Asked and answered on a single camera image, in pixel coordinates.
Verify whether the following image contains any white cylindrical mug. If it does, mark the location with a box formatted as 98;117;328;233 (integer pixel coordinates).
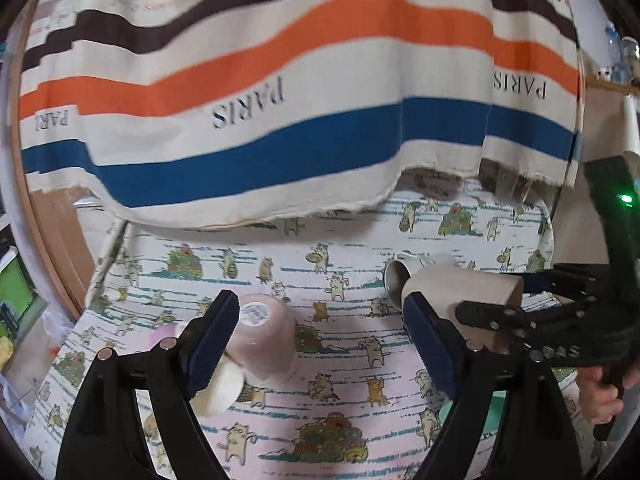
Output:
383;252;524;353

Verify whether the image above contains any person's right hand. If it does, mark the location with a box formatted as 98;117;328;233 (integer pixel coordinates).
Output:
576;362;639;426

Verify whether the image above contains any pink speckled mug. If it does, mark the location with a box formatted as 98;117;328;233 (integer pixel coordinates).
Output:
226;294;296;382

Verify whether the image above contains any mint green mug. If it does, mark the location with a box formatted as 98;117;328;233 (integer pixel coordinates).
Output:
438;388;506;442

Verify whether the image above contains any cream mug with handle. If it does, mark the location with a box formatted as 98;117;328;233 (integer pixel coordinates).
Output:
191;356;245;417

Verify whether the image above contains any striped Paris blanket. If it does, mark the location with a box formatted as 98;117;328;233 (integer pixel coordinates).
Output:
18;0;580;228

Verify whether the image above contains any clear plastic bottle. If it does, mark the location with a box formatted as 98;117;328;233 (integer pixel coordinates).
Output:
605;22;626;84

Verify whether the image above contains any cat print bed sheet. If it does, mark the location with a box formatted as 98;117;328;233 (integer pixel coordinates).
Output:
22;176;553;479

